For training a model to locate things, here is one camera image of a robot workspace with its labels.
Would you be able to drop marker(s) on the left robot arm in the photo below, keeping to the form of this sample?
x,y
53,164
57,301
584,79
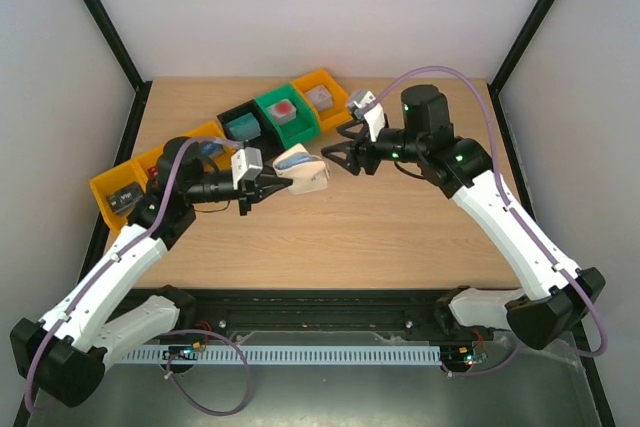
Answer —
x,y
68,351

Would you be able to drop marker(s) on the white slotted cable duct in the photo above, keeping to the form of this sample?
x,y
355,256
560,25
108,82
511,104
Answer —
x,y
403,355

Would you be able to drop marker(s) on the left black frame post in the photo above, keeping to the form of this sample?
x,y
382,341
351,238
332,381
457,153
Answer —
x,y
108,30

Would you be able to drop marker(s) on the blue card stack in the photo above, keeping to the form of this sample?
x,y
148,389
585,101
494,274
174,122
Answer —
x,y
210,149

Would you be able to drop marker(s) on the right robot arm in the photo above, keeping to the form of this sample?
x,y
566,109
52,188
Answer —
x,y
554,292

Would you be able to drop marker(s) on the right black frame post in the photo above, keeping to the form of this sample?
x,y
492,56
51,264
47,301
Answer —
x,y
522,41

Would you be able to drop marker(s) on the white patterned card stack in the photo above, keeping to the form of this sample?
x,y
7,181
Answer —
x,y
320,97

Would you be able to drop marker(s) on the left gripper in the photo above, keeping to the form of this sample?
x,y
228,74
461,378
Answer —
x,y
251,190

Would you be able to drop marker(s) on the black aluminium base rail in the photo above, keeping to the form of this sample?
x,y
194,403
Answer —
x,y
416,315

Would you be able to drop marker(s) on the black frame post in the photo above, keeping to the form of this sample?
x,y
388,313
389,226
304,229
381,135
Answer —
x,y
522,41
108,30

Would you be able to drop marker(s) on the beige card holder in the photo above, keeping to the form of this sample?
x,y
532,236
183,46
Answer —
x,y
308,172

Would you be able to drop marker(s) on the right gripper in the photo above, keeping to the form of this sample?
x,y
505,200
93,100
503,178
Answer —
x,y
363,155

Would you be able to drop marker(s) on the red circle card stack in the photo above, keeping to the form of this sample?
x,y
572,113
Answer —
x,y
282,111

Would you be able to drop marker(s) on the yellow bin far left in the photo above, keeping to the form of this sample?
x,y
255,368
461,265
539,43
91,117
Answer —
x,y
111,181

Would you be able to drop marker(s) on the black VIP card stack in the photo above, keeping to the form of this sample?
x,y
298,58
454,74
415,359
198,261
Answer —
x,y
124,199

